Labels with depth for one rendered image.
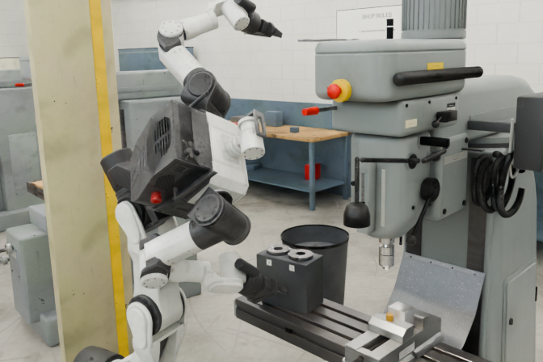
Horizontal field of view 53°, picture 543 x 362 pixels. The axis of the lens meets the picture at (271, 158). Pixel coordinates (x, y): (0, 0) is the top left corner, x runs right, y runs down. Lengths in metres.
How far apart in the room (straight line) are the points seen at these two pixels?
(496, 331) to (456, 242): 0.34
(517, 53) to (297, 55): 2.91
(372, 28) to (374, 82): 5.38
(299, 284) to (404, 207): 0.56
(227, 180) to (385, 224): 0.47
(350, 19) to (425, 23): 5.23
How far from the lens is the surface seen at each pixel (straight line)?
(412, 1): 1.80
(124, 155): 1.87
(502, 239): 2.04
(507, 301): 2.15
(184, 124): 1.53
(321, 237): 4.05
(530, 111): 1.69
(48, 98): 2.85
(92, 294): 3.14
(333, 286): 3.76
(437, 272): 2.11
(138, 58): 9.33
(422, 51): 1.55
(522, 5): 5.99
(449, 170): 1.77
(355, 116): 1.57
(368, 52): 1.43
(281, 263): 2.01
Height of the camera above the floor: 1.86
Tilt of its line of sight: 11 degrees down
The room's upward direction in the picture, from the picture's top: 1 degrees counter-clockwise
